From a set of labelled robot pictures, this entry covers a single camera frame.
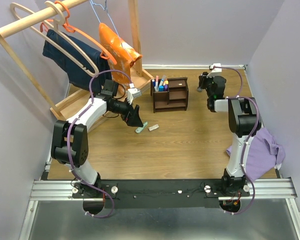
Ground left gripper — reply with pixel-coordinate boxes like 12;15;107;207
109;95;144;127

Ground green correction tape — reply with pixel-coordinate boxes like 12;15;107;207
135;121;148;134

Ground white dark-blue marker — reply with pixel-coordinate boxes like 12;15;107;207
151;79;156;92

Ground white pink marker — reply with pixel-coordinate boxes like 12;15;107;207
155;75;159;89

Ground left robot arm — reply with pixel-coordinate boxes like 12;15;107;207
50;79;143;198

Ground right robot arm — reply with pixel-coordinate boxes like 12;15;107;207
197;72;261;196

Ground white eraser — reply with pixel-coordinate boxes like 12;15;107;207
148;124;159;132

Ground brown wooden desk organizer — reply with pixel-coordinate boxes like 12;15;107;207
150;77;189;113

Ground orange patterned garment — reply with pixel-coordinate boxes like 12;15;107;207
99;23;142;77

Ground orange hanger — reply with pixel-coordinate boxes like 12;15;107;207
39;0;118;65

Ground navy blue garment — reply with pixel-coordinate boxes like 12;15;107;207
42;29;112;93

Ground purple cloth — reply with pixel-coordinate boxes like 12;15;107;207
224;127;286;182

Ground beige hanger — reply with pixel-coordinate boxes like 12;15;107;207
9;0;98;78

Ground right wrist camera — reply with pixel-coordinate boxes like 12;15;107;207
207;63;222;78

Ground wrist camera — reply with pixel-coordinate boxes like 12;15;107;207
127;83;142;105
207;63;222;78

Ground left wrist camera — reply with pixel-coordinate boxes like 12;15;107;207
127;83;142;105

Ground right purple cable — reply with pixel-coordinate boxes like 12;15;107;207
214;66;261;216

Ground purple cable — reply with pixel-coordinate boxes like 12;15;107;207
66;69;135;219
214;66;261;216

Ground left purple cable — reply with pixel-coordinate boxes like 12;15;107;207
66;69;135;219

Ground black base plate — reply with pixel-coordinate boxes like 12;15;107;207
71;178;250;209

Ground blue wire hanger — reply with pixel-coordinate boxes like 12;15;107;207
89;0;120;36

